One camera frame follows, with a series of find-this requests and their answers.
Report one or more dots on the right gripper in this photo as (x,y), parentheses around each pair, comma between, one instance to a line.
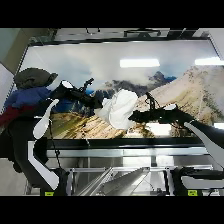
(143,116)

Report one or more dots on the white garment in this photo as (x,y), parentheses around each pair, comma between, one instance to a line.
(120,108)

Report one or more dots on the silver frame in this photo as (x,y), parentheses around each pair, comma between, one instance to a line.
(126,181)

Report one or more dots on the red garment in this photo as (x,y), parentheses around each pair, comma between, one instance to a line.
(11,113)

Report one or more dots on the olive grey garment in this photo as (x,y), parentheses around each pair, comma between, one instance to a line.
(33,77)

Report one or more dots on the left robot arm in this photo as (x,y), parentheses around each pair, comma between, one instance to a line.
(20,146)

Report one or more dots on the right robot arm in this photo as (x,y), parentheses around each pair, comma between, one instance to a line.
(203,128)

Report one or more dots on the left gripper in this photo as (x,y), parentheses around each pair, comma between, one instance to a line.
(90,100)

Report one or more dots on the blue garment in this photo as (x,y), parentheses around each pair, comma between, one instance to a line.
(26,96)

